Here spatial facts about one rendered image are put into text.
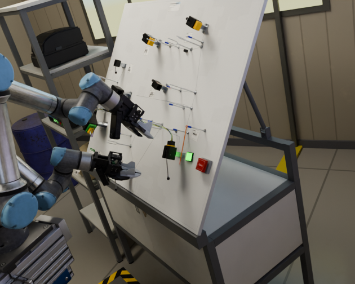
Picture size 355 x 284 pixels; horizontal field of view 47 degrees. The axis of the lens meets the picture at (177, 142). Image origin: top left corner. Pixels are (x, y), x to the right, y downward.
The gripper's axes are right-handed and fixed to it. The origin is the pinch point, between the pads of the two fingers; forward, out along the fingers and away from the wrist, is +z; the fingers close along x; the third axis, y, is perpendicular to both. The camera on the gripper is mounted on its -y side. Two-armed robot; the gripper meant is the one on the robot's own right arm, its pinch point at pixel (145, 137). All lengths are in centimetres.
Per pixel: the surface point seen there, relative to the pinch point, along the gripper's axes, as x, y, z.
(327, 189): 34, 74, 182
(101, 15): 91, 67, -20
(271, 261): -19, -11, 87
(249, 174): 0, 22, 64
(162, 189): 9.1, -10.7, 28.2
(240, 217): -20, -5, 52
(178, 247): 9, -29, 55
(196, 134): -7.1, 14.2, 16.5
